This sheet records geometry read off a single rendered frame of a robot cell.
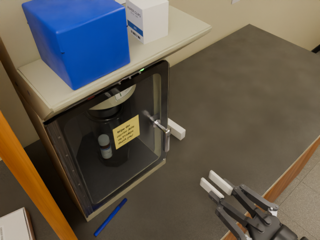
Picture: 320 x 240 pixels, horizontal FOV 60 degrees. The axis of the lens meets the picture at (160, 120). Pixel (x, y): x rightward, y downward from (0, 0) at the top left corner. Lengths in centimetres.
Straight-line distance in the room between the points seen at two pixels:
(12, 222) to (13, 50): 60
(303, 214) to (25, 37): 197
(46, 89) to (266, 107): 99
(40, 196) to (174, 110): 75
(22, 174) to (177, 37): 33
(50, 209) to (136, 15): 38
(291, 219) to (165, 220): 132
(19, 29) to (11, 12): 3
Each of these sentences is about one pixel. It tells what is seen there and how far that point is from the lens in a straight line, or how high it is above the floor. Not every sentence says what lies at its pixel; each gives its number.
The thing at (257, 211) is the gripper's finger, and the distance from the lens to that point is 70.
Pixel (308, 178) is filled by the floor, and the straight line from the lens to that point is 232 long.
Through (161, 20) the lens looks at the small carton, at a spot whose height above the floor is 154.
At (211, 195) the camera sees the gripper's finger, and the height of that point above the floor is 115.
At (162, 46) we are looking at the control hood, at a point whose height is 151.
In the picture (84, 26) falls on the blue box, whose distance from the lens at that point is 36.
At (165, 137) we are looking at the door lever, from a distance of 74.
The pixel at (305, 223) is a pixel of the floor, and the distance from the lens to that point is 212.
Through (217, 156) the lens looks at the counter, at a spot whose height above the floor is 94.
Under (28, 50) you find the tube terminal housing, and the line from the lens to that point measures 47.
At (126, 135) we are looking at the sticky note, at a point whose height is 123.
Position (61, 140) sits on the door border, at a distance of 59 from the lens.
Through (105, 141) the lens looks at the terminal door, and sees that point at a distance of 67.
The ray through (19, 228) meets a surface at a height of 98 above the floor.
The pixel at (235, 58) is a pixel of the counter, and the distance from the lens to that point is 150.
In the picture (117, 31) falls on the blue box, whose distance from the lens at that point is 40.
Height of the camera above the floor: 176
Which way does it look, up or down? 47 degrees down
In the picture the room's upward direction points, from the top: straight up
